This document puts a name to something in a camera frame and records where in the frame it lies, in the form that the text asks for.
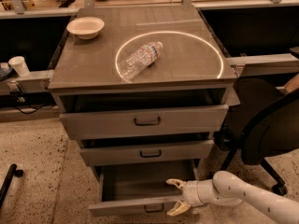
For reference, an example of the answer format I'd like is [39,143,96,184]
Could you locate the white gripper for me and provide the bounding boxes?
[166,178,217,217]

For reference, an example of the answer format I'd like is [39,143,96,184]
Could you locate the grey bottom drawer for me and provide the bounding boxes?
[89,159,201,217]

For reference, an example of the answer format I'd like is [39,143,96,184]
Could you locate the grey drawer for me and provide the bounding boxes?
[60,90,228,140]
[89,159,201,217]
[79,133,214,166]

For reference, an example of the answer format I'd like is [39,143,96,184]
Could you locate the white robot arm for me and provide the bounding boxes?
[166,171,299,224]

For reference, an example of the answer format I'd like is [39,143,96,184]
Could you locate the grey middle drawer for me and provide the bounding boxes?
[79,133,214,166]

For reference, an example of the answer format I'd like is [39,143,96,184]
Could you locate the grey top drawer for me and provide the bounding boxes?
[60,90,228,140]

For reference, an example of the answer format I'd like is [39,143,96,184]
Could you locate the grey drawer cabinet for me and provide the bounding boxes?
[47,4,241,182]

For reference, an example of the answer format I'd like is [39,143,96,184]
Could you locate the black office chair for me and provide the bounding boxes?
[214,74,299,196]

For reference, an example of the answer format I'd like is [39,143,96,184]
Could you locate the clear plastic water bottle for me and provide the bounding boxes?
[118,41,164,81]

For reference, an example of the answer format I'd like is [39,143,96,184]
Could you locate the black stand leg with wheel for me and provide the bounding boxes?
[0,164,23,208]

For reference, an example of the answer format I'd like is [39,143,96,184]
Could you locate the white bowl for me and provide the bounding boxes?
[66,17,105,40]

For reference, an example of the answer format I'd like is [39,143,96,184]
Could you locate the white paper cup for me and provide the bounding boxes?
[8,56,30,77]

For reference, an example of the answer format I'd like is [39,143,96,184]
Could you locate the dark plate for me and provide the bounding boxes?
[0,63,13,81]

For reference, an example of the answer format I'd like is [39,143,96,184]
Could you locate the black power cable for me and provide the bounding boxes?
[8,89,48,116]

